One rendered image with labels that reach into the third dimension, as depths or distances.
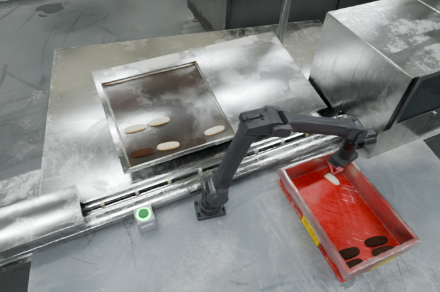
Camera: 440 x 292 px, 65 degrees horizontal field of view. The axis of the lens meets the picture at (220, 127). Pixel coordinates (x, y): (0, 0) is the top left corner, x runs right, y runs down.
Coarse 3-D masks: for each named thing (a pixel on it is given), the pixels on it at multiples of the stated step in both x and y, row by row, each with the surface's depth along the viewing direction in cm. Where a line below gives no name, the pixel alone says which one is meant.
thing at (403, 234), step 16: (304, 160) 147; (320, 160) 151; (288, 176) 142; (352, 176) 149; (368, 192) 142; (304, 208) 132; (384, 208) 135; (384, 224) 138; (400, 224) 130; (320, 240) 126; (400, 240) 132; (416, 240) 124; (336, 256) 120; (384, 256) 120; (352, 272) 116
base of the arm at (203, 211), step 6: (198, 204) 141; (204, 204) 134; (198, 210) 139; (204, 210) 136; (210, 210) 136; (216, 210) 136; (222, 210) 140; (198, 216) 139; (204, 216) 138; (210, 216) 138; (216, 216) 139
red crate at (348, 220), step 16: (304, 176) 154; (320, 176) 154; (336, 176) 154; (288, 192) 143; (304, 192) 148; (320, 192) 148; (336, 192) 149; (352, 192) 149; (320, 208) 143; (336, 208) 143; (352, 208) 144; (368, 208) 144; (320, 224) 138; (336, 224) 138; (352, 224) 139; (368, 224) 139; (336, 240) 134; (352, 240) 134; (368, 256) 130; (336, 272) 124
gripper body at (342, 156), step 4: (340, 148) 137; (336, 152) 141; (340, 152) 137; (344, 152) 135; (348, 152) 134; (352, 152) 135; (356, 152) 141; (332, 156) 139; (336, 156) 139; (340, 156) 138; (344, 156) 137; (348, 156) 136; (352, 156) 139; (336, 160) 138; (340, 160) 138; (344, 160) 138; (348, 160) 138; (340, 164) 137; (344, 164) 137
